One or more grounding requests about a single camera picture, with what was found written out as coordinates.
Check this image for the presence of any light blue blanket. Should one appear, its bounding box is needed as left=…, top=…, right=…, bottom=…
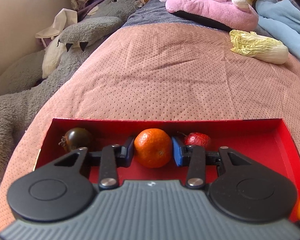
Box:
left=255, top=0, right=300, bottom=61

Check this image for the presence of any white tote bag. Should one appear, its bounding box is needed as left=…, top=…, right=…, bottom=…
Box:
left=35, top=8, right=78, bottom=48

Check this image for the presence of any red shallow box tray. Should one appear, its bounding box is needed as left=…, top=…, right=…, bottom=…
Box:
left=33, top=117, right=300, bottom=223

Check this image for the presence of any grey plush toy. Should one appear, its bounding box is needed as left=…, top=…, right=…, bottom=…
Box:
left=0, top=0, right=142, bottom=179

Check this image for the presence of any pink plush cushion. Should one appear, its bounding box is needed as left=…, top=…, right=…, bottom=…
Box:
left=159, top=0, right=258, bottom=32

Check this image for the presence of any napa cabbage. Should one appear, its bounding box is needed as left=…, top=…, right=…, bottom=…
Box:
left=229, top=30, right=289, bottom=64

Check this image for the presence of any small red fruit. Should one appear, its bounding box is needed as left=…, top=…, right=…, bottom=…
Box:
left=184, top=132, right=211, bottom=149

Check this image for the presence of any dark brown tomato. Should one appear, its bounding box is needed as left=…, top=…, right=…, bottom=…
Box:
left=58, top=127, right=93, bottom=153

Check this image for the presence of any orange mandarin fruit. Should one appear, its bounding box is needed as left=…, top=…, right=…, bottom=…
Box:
left=134, top=128, right=173, bottom=168

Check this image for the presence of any pink dotted quilt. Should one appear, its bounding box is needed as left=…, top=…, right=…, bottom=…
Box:
left=0, top=23, right=300, bottom=230

